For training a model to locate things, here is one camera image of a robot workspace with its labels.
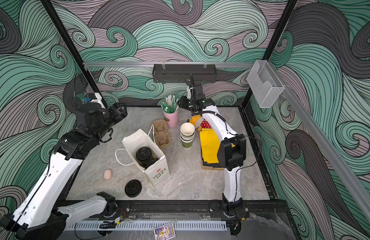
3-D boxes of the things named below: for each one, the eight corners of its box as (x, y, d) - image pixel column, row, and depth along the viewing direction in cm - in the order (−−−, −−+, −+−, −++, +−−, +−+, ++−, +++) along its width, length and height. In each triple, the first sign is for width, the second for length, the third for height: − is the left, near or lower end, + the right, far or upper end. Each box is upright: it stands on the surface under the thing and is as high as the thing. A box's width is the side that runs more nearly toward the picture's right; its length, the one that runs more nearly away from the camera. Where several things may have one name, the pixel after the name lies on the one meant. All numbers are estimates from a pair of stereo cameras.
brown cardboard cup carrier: (156, 149, 97) (155, 145, 92) (154, 125, 110) (153, 120, 106) (172, 147, 98) (171, 142, 93) (168, 123, 111) (167, 117, 107)
